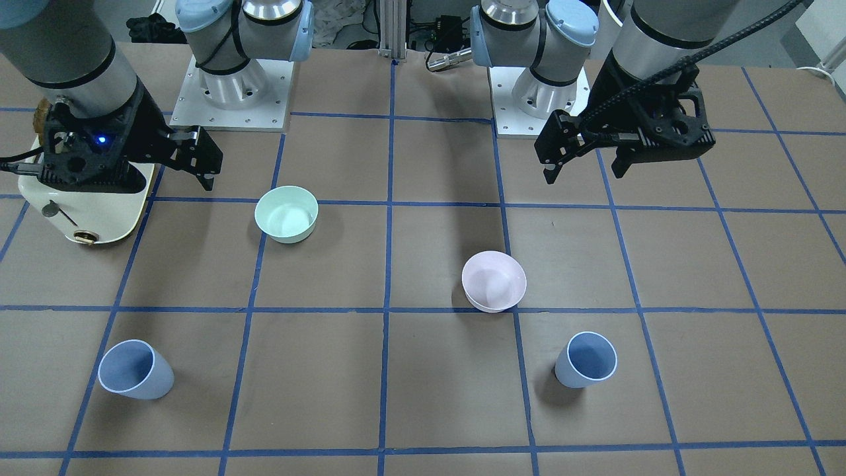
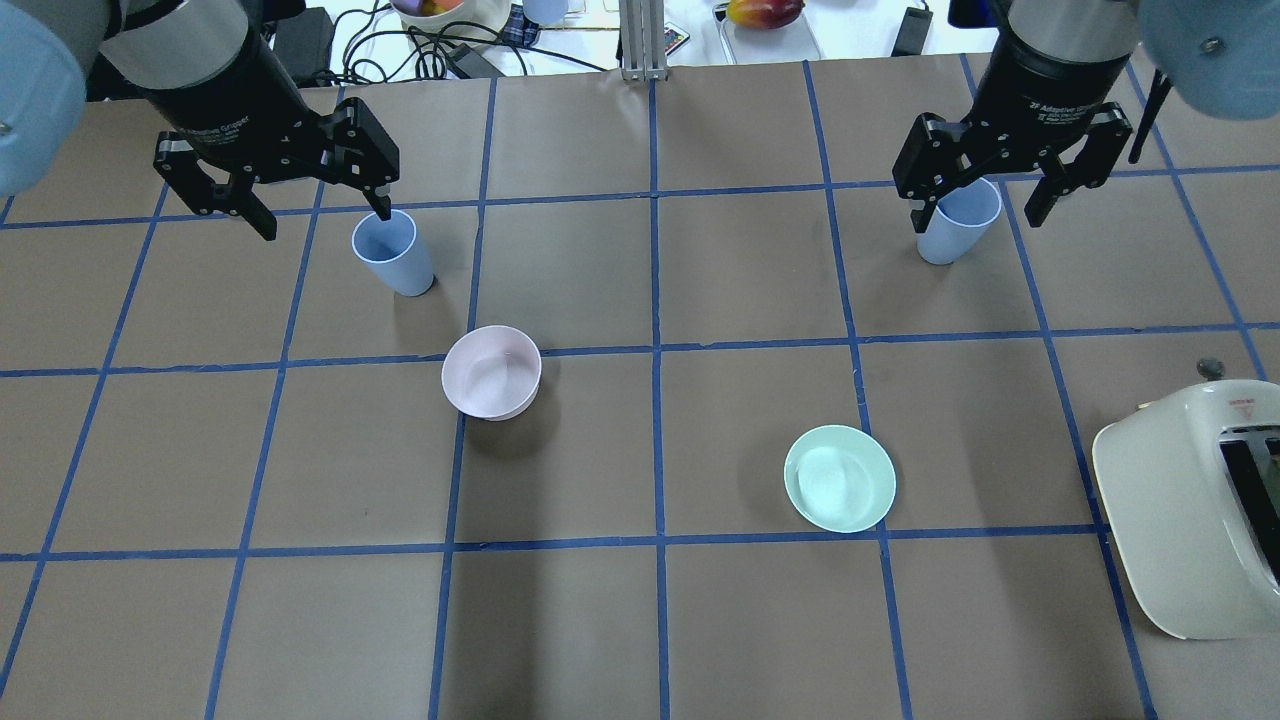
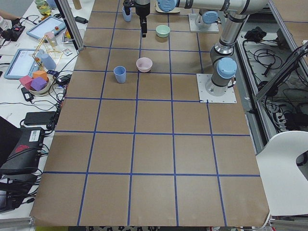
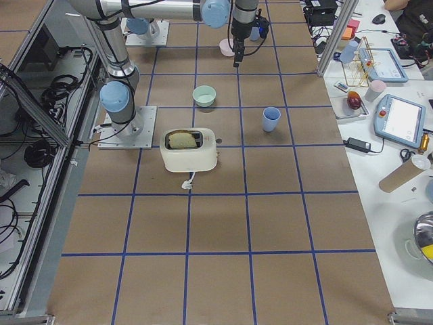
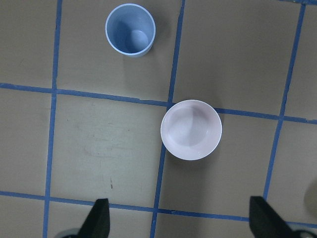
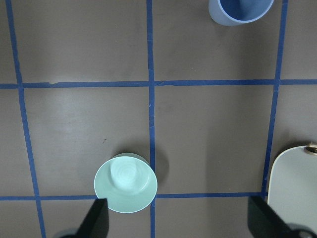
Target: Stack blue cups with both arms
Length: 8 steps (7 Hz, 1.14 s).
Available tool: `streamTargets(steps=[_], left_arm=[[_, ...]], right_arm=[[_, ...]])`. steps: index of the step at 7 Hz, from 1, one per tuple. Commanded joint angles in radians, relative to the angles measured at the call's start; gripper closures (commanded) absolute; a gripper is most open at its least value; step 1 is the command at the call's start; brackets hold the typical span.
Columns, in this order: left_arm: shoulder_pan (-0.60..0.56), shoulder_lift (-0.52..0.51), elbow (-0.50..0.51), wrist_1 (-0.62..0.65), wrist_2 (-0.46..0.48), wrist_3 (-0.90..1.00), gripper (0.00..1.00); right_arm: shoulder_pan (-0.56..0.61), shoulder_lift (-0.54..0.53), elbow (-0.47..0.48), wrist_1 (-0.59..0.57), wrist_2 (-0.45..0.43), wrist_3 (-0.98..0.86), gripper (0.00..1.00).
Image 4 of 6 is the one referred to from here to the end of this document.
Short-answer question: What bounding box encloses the blue cup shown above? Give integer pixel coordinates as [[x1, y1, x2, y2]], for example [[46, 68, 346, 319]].
[[262, 106, 281, 132], [249, 26, 260, 41]]

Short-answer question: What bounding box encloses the gold wire rack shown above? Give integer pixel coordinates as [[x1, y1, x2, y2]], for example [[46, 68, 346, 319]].
[[343, 36, 375, 89]]

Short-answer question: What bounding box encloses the teach pendant near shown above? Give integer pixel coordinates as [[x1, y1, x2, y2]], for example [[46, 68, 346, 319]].
[[373, 94, 426, 148]]

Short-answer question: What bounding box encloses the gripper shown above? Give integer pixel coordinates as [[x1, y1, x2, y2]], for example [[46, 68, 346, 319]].
[[231, 0, 258, 64]]

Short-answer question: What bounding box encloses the teach pendant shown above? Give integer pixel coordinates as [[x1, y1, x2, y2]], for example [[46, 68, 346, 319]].
[[373, 94, 426, 148], [358, 48, 409, 83]]

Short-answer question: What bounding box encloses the cardboard tube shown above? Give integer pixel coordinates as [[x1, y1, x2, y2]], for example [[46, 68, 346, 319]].
[[378, 154, 431, 193]]

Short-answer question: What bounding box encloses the mango fruit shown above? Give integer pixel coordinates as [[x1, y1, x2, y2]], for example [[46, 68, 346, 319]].
[[346, 91, 361, 110]]

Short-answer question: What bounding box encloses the green bowl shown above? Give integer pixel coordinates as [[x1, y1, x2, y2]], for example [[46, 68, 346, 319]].
[[192, 85, 217, 107]]

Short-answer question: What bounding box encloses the bread slice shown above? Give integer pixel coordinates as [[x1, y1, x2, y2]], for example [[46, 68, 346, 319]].
[[168, 132, 197, 149]]

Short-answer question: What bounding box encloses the teach pendant far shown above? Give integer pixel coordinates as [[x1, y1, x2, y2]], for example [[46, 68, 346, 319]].
[[358, 48, 409, 83]]

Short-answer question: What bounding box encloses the blue bottle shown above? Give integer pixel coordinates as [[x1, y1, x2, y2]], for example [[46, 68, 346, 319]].
[[339, 41, 359, 64]]

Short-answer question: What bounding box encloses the remote control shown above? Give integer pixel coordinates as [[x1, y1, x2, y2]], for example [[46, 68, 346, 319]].
[[334, 81, 350, 93]]

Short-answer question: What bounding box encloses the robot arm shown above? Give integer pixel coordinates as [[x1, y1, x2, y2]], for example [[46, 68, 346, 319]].
[[127, 18, 160, 37], [70, 1, 258, 140]]

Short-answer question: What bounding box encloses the steel mixing bowl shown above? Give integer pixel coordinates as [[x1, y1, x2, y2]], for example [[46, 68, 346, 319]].
[[405, 211, 432, 265]]

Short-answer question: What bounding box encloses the black power adapter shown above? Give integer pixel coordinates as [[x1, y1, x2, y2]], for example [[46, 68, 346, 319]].
[[343, 137, 371, 153]]

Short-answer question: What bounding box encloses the aluminium frame post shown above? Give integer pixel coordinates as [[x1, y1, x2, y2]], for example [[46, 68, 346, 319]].
[[317, 0, 359, 77]]

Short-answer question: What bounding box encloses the white toaster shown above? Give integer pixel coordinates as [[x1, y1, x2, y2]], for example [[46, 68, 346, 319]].
[[160, 128, 218, 173]]

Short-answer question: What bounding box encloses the pink bowl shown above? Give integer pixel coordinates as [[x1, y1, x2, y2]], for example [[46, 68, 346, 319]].
[[219, 38, 235, 57]]

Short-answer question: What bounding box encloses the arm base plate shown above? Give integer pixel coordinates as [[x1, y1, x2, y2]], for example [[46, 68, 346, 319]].
[[97, 106, 157, 150], [121, 19, 169, 47]]

